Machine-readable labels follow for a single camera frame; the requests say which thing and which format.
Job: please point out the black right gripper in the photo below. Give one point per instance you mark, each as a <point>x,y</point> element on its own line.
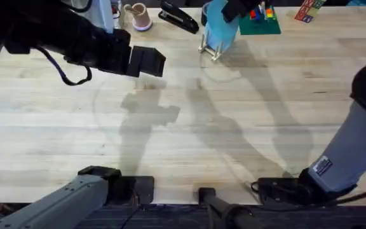
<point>249,5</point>

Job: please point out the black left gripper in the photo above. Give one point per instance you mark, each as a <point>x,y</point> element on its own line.
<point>111,54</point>

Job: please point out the blue plate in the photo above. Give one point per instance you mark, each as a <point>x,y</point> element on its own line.
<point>218,30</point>

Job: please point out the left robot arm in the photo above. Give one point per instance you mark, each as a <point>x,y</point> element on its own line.
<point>59,206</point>

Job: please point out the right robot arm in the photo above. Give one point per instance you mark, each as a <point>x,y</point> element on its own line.
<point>351,152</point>

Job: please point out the small wooden peg rack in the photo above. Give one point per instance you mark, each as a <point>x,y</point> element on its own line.
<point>210,51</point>

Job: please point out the green board with toy blocks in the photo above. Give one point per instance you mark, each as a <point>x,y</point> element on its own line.
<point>259,25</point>

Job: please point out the pink cup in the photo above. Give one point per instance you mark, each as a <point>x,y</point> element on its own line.
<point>141,17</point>

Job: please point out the black stapler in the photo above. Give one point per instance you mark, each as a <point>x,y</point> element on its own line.
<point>178,17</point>

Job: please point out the flat upright left wrist plate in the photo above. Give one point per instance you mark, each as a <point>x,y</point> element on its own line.
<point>102,14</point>

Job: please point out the black pole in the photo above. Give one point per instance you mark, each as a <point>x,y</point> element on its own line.
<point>224,208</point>

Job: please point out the black rail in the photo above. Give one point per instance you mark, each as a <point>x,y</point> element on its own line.
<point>170,217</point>

